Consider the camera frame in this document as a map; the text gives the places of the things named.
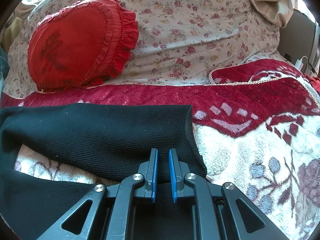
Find black pants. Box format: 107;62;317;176
1;103;207;239

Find red and white plush blanket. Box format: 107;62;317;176
2;59;319;239

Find red heart-shaped ruffled pillow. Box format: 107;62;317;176
27;0;139;92

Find floral beige quilt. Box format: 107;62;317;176
3;0;282;98

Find white charger with cable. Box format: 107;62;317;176
295;56;308;73

